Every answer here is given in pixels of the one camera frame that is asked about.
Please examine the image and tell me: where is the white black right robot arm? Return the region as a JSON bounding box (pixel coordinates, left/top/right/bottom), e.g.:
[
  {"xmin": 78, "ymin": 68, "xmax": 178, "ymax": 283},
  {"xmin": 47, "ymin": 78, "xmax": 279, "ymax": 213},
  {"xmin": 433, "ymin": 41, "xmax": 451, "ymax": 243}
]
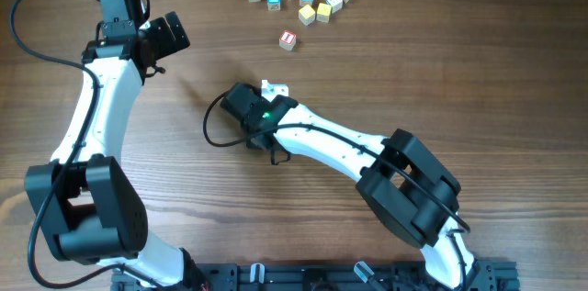
[{"xmin": 220, "ymin": 83, "xmax": 474, "ymax": 290}]

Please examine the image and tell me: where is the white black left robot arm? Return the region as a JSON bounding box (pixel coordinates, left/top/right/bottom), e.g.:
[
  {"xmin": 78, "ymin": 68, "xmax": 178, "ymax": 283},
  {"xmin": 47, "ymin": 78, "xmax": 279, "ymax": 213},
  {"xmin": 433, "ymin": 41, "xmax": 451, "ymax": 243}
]
[{"xmin": 25, "ymin": 0, "xmax": 210, "ymax": 290}]

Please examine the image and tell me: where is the red I wooden block upper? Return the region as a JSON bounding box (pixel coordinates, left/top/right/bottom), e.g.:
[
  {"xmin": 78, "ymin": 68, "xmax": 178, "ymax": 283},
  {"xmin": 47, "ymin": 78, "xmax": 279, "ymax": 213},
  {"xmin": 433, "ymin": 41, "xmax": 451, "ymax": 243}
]
[{"xmin": 278, "ymin": 30, "xmax": 297, "ymax": 51}]

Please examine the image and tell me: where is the blue wooden block left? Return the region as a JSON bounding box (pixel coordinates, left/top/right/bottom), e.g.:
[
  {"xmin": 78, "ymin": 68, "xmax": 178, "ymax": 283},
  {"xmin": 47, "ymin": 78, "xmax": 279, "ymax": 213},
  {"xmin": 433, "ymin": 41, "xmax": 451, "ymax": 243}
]
[{"xmin": 266, "ymin": 0, "xmax": 281, "ymax": 11}]

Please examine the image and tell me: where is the yellow-sided wooden block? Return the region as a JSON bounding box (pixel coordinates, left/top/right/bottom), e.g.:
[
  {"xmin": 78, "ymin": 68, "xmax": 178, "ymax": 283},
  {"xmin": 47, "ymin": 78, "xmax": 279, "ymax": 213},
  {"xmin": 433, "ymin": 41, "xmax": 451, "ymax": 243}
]
[{"xmin": 299, "ymin": 5, "xmax": 316, "ymax": 26}]

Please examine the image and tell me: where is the yellow top wooden block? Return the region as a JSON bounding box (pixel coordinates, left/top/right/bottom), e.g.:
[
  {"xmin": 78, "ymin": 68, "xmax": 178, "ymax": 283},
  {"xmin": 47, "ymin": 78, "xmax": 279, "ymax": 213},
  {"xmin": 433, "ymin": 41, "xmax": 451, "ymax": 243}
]
[{"xmin": 316, "ymin": 3, "xmax": 333, "ymax": 23}]

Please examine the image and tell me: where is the plain picture wooden block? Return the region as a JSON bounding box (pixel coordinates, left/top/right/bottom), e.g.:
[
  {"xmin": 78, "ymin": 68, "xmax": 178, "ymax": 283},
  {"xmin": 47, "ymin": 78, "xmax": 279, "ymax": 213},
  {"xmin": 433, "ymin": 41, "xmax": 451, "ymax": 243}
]
[{"xmin": 325, "ymin": 0, "xmax": 344, "ymax": 14}]

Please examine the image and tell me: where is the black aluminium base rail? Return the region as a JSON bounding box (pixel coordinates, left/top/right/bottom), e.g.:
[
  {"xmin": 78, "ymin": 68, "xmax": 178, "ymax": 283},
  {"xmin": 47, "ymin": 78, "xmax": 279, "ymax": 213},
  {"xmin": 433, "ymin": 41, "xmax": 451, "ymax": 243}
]
[{"xmin": 110, "ymin": 261, "xmax": 521, "ymax": 291}]

